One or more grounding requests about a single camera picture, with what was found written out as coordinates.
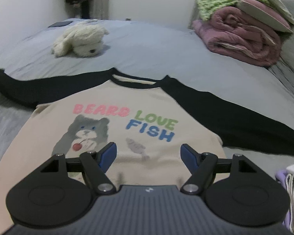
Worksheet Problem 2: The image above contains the beige bear raglan shirt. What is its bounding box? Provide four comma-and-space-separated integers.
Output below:
0, 68, 294, 234

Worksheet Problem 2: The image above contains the white plush dog toy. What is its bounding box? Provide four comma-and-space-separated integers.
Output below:
51, 23, 109, 57

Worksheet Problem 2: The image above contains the pink rolled quilt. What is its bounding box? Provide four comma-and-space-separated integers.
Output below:
192, 6, 281, 67

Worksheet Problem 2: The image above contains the dark tablet on bed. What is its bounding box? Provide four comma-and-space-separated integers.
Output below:
49, 21, 72, 28

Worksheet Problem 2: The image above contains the pink beige pillow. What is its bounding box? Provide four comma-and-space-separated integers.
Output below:
236, 0, 293, 33

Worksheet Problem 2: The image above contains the left grey curtain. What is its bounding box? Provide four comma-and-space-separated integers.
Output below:
92, 0, 111, 20

